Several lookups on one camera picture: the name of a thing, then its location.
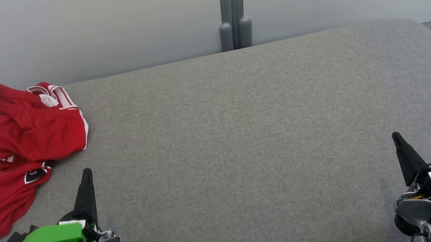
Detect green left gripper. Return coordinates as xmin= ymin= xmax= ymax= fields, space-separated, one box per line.
xmin=4 ymin=168 xmax=102 ymax=242

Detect red white-sleeved basketball jersey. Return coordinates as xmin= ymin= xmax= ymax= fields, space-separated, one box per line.
xmin=0 ymin=78 xmax=92 ymax=242

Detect red basketball shorts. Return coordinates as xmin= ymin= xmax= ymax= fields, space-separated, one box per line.
xmin=0 ymin=75 xmax=92 ymax=167

